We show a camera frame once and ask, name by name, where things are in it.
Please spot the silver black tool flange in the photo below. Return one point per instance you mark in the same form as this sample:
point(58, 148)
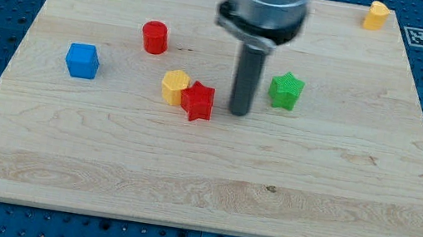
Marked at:
point(263, 24)

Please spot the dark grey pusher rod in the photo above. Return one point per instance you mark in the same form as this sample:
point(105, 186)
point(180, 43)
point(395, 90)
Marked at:
point(248, 73)

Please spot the green star block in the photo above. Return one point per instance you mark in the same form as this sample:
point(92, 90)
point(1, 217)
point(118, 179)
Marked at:
point(285, 91)

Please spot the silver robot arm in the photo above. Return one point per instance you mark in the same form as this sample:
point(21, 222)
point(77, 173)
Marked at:
point(261, 26)

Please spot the red star block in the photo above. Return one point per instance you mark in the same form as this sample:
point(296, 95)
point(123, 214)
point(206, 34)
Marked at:
point(197, 101)

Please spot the yellow hexagon block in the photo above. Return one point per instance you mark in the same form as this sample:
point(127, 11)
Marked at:
point(172, 85)

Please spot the red cylinder block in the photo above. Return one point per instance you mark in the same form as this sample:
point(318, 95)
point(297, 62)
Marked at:
point(155, 37)

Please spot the yellow heart block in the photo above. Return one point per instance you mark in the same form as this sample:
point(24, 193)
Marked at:
point(376, 16)

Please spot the wooden board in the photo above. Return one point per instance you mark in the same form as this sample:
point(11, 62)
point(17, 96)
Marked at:
point(347, 161)

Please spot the white fiducial marker tag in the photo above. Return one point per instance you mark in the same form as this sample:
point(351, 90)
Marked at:
point(414, 36)

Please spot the blue cube block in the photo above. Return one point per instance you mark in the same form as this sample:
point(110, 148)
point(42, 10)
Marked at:
point(82, 60)

